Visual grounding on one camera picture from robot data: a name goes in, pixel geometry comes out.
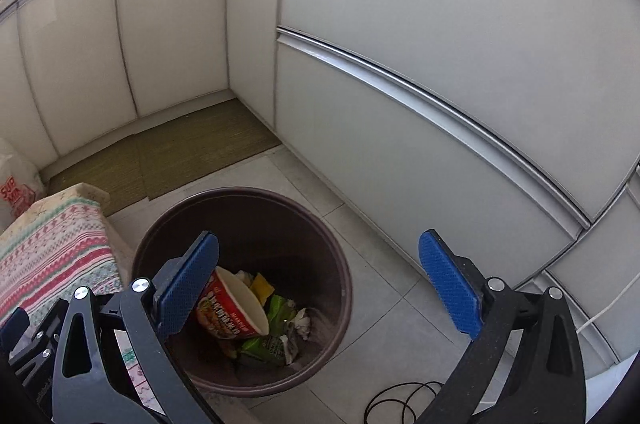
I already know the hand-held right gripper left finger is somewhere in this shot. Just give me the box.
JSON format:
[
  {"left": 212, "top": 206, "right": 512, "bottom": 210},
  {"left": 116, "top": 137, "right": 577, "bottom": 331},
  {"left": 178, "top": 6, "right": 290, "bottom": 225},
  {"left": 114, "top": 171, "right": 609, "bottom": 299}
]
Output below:
[{"left": 52, "top": 231, "right": 223, "bottom": 424}]

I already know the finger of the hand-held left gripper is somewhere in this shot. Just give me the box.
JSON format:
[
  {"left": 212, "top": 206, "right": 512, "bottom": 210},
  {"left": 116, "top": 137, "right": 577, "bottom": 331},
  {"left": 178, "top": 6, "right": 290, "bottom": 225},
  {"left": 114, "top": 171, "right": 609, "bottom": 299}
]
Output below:
[
  {"left": 31, "top": 299, "right": 70, "bottom": 346},
  {"left": 0, "top": 308, "right": 56, "bottom": 387}
]

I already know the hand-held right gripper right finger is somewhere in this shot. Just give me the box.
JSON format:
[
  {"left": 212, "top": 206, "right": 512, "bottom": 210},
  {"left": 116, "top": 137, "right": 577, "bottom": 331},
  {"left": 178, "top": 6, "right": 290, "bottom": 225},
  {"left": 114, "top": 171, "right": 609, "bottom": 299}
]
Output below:
[{"left": 417, "top": 229, "right": 587, "bottom": 424}]

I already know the red instant noodle cup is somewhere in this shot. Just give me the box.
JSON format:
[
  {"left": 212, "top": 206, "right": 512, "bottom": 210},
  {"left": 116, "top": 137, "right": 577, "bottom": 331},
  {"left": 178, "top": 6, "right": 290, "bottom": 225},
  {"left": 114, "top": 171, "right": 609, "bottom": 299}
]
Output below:
[{"left": 195, "top": 266, "right": 271, "bottom": 340}]

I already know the green snack packet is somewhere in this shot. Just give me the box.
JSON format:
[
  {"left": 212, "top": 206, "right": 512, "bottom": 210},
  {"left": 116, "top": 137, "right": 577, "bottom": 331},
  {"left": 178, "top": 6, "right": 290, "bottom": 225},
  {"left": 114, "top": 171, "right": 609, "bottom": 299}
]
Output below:
[{"left": 237, "top": 294, "right": 301, "bottom": 367}]

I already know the brown round trash bin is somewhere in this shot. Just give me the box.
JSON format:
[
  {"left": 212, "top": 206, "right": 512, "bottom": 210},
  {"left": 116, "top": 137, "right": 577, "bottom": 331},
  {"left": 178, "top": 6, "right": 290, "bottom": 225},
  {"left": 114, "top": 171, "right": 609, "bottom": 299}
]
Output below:
[{"left": 131, "top": 186, "right": 353, "bottom": 397}]

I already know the red green patterned tablecloth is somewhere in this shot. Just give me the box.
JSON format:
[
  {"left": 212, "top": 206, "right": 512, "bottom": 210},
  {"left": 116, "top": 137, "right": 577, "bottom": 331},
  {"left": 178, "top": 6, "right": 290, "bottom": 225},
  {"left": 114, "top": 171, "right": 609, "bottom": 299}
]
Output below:
[{"left": 0, "top": 196, "right": 156, "bottom": 412}]

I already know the cream floral cloth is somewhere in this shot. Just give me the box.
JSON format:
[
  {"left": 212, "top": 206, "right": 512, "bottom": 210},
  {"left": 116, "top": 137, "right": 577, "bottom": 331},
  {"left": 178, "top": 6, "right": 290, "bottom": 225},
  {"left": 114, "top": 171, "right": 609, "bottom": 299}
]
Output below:
[{"left": 10, "top": 184, "right": 113, "bottom": 235}]

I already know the white plastic shopping bag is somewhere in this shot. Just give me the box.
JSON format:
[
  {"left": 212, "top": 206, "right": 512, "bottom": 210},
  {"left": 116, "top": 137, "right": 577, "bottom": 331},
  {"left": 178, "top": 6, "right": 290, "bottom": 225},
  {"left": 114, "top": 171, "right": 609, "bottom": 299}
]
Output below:
[{"left": 0, "top": 138, "right": 47, "bottom": 232}]

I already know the green woven floor mat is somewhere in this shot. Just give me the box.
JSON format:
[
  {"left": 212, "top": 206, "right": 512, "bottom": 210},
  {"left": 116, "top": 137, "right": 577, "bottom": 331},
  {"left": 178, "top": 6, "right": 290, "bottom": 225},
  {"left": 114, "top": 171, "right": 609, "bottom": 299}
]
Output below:
[{"left": 40, "top": 98, "right": 283, "bottom": 217}]

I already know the black cable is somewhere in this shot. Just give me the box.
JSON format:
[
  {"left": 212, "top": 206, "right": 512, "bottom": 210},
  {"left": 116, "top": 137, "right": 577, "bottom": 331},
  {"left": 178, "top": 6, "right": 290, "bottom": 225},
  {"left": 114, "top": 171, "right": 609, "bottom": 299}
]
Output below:
[{"left": 364, "top": 381, "right": 446, "bottom": 424}]

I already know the white cable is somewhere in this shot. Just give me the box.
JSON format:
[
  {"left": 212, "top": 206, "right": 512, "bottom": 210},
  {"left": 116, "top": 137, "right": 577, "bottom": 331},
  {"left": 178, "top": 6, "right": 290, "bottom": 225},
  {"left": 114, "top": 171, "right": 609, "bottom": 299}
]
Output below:
[{"left": 575, "top": 286, "right": 640, "bottom": 336}]

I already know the white cabinet with metal handles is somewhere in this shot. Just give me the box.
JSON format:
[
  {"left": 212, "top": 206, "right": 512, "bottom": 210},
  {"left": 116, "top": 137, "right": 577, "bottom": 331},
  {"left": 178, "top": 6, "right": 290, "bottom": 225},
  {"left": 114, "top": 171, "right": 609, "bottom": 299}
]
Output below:
[{"left": 227, "top": 0, "right": 640, "bottom": 380}]

